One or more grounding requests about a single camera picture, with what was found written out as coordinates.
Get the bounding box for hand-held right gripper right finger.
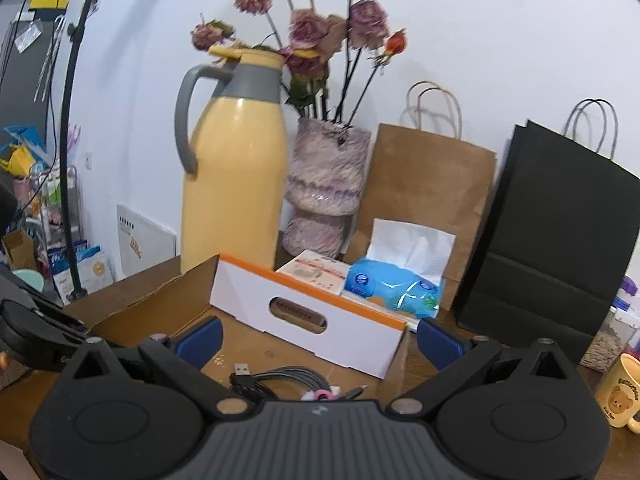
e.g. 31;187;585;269
385;317;575;417

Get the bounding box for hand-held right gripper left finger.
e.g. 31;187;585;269
70;316;251;416

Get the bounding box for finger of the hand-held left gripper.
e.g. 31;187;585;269
0;265;121;349

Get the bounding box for black cable bundle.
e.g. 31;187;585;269
229;362;368;402

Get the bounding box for orange cardboard box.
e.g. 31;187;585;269
60;254;411;401

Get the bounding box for white blue pouch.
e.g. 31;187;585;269
50;242;113;300

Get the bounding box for blue tissue pack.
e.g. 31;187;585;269
342;218;457;318

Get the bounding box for white desk calendar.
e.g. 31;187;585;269
116;203;178;278

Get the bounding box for white red flat carton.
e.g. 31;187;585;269
276;250;351;292

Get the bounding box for black paper bag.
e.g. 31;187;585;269
452;99;640;351

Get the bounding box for yellow thermos jug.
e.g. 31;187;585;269
175;44;288;273

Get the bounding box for brown paper bag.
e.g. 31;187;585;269
345;80;498;311

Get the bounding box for clear container purple lid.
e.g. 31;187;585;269
580;280;640;373

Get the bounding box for yellow bear mug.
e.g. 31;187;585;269
595;352;640;433

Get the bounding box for pink fuzzy vase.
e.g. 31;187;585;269
281;117;373;259

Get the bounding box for black lamp stand pole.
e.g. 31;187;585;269
59;0;108;306

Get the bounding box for dried pink roses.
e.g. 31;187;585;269
191;0;408;126

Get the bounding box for metal wire rack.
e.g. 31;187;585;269
30;165;83;251

